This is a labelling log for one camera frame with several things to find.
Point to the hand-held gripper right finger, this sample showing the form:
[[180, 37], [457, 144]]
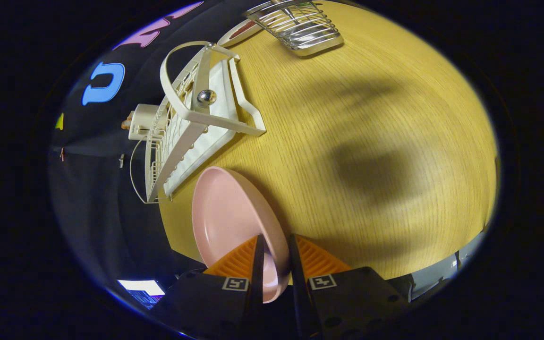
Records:
[[298, 283]]

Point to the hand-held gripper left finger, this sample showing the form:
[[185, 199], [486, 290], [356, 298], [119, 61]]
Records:
[[259, 283]]

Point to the pink plate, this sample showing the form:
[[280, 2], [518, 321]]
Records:
[[229, 212]]

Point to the white plate with sausages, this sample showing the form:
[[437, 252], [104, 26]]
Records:
[[232, 38]]

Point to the lit screen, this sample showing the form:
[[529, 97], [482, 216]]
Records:
[[142, 287]]

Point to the black backdrop cloth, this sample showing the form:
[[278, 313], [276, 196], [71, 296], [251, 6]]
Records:
[[97, 198]]

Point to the white toaster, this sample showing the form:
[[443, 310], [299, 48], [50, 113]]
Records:
[[144, 120]]

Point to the toast bread slice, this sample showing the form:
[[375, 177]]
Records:
[[125, 124]]

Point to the brown sausage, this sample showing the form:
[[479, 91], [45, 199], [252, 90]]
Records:
[[244, 31]]

